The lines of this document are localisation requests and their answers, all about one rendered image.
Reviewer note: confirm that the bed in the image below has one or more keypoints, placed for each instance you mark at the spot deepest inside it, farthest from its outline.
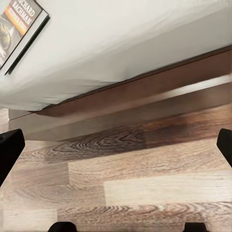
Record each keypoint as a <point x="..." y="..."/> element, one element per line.
<point x="98" y="65"/>

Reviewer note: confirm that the hardback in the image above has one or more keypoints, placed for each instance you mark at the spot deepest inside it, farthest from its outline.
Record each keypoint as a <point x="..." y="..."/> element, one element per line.
<point x="18" y="25"/>

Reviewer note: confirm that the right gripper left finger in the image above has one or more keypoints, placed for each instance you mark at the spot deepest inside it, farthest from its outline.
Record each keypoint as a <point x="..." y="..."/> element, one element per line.
<point x="12" y="144"/>

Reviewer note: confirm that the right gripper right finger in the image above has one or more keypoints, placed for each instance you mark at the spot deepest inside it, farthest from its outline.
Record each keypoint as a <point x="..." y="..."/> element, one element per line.
<point x="224" y="143"/>

